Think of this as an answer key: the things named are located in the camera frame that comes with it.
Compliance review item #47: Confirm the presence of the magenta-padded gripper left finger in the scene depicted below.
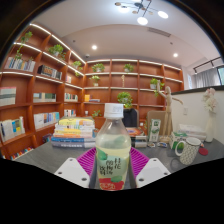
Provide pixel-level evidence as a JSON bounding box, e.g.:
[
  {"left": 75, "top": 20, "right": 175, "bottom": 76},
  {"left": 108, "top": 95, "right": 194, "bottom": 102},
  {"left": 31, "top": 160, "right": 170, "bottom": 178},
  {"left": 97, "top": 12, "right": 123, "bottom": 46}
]
[{"left": 54, "top": 147, "right": 98, "bottom": 189}]

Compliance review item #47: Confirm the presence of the dark blue chair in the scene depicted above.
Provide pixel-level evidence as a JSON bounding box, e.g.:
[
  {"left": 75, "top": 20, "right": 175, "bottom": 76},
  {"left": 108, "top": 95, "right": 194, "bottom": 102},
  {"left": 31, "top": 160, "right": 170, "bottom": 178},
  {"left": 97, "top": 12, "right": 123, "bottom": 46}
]
[{"left": 122, "top": 107, "right": 140, "bottom": 128}]

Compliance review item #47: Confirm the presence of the wooden shelf unit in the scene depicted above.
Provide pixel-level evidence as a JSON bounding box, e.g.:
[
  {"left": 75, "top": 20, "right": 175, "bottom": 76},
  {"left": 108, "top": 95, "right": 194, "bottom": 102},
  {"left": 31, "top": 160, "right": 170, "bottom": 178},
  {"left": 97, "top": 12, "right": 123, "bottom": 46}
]
[{"left": 0, "top": 22, "right": 185, "bottom": 161}]

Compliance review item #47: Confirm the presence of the wooden artist mannequin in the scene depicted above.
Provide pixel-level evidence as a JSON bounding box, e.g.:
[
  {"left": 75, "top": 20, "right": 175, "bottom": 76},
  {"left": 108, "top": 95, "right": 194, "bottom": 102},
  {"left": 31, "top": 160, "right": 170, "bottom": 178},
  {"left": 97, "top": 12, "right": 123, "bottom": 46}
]
[{"left": 156, "top": 82, "right": 184, "bottom": 138}]

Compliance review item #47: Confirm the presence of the tall green white carton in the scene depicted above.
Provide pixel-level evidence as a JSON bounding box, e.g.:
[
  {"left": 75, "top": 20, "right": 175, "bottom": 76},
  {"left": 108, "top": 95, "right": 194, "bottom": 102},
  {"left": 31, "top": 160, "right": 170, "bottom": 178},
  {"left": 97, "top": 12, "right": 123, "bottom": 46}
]
[{"left": 148, "top": 118, "right": 162, "bottom": 144}]

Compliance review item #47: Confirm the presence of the white ceramic vase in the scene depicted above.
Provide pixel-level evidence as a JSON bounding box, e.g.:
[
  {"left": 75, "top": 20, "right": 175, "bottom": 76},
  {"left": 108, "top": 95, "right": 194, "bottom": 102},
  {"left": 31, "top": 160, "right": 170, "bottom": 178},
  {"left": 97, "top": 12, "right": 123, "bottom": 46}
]
[{"left": 204, "top": 111, "right": 217, "bottom": 144}]

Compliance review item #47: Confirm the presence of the ceiling air vent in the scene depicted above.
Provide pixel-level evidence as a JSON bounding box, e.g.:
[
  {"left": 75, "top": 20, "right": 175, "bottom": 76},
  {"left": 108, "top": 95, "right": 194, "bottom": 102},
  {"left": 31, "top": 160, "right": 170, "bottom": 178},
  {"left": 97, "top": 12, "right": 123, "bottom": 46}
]
[{"left": 147, "top": 27, "right": 172, "bottom": 38}]

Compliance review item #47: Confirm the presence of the colourful book stack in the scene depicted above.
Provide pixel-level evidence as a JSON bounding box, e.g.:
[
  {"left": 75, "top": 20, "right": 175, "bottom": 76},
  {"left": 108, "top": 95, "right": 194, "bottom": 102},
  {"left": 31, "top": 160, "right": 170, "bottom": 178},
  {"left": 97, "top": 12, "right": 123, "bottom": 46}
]
[{"left": 50, "top": 116, "right": 98, "bottom": 149}]

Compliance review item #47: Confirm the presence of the window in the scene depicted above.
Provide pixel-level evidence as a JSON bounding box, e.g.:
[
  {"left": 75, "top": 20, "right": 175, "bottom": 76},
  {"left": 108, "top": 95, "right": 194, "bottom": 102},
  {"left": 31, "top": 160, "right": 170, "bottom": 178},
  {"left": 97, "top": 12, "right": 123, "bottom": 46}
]
[{"left": 217, "top": 65, "right": 224, "bottom": 86}]

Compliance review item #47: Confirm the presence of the black ceiling track rail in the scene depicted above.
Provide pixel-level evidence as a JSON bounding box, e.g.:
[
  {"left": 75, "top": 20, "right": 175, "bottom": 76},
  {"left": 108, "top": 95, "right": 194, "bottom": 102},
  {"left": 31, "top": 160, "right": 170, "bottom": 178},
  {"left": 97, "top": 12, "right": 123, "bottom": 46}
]
[{"left": 192, "top": 55, "right": 224, "bottom": 75}]

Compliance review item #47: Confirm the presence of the clear drink bottle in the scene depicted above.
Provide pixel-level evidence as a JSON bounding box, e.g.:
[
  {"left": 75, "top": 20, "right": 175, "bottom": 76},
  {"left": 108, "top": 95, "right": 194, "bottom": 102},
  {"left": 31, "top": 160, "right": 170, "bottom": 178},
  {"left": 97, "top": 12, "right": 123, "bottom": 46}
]
[{"left": 94, "top": 102, "right": 132, "bottom": 192}]

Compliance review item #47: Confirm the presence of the branched ceiling lamp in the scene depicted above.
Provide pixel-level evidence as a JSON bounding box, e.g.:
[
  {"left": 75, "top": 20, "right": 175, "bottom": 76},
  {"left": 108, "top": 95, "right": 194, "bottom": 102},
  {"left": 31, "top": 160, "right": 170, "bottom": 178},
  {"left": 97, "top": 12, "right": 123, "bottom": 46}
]
[{"left": 114, "top": 0, "right": 170, "bottom": 26}]

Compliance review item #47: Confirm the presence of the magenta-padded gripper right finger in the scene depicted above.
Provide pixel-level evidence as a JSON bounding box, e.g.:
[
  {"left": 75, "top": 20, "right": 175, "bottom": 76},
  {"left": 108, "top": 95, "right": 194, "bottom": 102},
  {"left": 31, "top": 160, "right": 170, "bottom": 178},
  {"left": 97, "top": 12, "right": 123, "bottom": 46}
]
[{"left": 129, "top": 146, "right": 172, "bottom": 189}]

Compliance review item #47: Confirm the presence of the grey curtain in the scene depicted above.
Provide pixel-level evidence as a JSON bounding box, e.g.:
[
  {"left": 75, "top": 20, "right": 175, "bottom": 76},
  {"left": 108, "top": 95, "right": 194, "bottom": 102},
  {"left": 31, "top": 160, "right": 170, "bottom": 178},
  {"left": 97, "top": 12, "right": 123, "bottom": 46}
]
[{"left": 194, "top": 68, "right": 221, "bottom": 88}]

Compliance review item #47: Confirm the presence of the green white box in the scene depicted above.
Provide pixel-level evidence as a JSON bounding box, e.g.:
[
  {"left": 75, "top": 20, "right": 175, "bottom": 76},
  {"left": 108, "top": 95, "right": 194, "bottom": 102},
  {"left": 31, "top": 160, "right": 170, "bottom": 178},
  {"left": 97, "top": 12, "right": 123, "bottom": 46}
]
[{"left": 168, "top": 131, "right": 188, "bottom": 150}]

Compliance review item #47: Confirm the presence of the white patterned mug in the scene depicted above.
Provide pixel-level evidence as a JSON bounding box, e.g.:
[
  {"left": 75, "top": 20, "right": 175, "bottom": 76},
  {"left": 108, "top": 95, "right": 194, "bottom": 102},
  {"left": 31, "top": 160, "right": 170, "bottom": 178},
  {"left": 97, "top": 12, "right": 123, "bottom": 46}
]
[{"left": 174, "top": 136, "right": 202, "bottom": 166}]

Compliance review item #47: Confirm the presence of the flat round red coaster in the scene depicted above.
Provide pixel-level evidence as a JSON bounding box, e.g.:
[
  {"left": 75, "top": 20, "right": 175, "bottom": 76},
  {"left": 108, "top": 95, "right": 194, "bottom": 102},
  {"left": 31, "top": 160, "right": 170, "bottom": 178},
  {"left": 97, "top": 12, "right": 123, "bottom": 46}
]
[{"left": 198, "top": 147, "right": 209, "bottom": 157}]

